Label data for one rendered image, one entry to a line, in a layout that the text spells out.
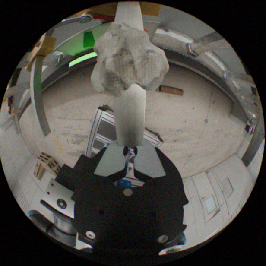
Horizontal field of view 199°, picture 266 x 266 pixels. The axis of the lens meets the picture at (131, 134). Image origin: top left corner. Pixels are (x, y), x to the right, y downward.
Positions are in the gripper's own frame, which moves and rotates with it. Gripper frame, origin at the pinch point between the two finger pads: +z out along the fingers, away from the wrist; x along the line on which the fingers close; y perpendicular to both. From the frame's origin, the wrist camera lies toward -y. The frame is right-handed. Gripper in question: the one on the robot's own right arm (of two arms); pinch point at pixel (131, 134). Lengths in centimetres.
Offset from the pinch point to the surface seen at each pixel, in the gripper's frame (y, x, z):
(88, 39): -24.4, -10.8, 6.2
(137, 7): -20.6, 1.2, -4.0
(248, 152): -2.5, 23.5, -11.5
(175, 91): -13, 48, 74
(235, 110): -31, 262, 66
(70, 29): -47, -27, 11
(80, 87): -23, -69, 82
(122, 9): -19.9, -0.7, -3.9
